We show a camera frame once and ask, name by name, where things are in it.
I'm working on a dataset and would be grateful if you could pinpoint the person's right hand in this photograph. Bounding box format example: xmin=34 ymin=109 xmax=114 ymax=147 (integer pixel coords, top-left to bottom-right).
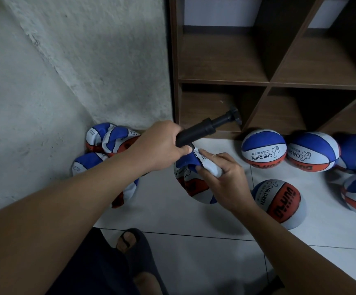
xmin=193 ymin=148 xmax=257 ymax=216

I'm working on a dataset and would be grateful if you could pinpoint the person's left hand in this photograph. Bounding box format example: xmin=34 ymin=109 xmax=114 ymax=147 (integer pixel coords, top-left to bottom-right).
xmin=129 ymin=120 xmax=194 ymax=172

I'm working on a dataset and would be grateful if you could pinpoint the black hand pump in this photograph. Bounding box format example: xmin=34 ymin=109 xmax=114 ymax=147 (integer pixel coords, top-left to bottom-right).
xmin=175 ymin=107 xmax=243 ymax=148

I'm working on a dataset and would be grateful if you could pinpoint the brown wooden cubby shelf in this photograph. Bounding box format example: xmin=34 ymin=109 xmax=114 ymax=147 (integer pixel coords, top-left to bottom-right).
xmin=167 ymin=0 xmax=356 ymax=140

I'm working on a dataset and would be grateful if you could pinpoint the person's right forearm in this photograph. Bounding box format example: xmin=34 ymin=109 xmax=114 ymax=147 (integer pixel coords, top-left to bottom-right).
xmin=236 ymin=202 xmax=356 ymax=295

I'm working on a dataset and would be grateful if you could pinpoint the person's left forearm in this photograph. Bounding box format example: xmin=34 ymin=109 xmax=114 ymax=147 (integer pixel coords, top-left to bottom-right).
xmin=0 ymin=153 xmax=149 ymax=295

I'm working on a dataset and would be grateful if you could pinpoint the person's left foot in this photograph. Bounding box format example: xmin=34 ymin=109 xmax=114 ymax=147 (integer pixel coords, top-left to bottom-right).
xmin=119 ymin=232 xmax=163 ymax=295

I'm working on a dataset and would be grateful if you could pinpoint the black sandal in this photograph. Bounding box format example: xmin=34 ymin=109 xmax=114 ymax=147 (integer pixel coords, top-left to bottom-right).
xmin=115 ymin=228 xmax=169 ymax=295

